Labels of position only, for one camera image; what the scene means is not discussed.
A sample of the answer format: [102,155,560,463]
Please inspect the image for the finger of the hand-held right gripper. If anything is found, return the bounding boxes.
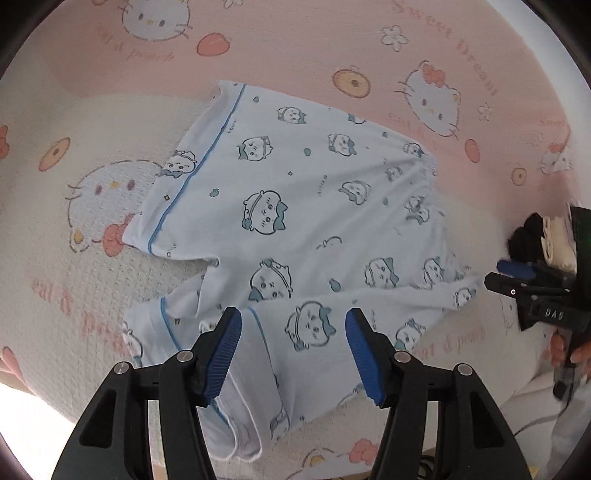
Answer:
[496,259,539,280]
[485,272,536,298]

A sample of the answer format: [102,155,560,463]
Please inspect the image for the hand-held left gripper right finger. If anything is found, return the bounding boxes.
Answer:
[345,308,532,480]

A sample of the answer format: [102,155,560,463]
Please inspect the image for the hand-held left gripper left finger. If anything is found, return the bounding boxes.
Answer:
[51,307,244,480]

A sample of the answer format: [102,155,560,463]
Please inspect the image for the white cartoon print pajama pants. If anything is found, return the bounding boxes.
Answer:
[121,79,483,462]

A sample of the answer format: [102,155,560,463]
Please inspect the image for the person's right forearm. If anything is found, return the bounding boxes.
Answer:
[551,383,591,467]

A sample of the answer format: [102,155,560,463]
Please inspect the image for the person's right hand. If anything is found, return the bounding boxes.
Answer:
[550,331,591,386]

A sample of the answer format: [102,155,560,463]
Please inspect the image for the folded black cloth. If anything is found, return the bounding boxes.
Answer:
[507,212,550,266]

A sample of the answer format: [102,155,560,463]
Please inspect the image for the folded beige cloth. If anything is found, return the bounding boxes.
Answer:
[541,215,575,271]

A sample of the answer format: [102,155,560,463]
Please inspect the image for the pink cat print blanket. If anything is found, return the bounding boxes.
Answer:
[0,0,591,480]

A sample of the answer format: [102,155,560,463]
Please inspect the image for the black cable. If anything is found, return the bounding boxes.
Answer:
[416,455,439,480]

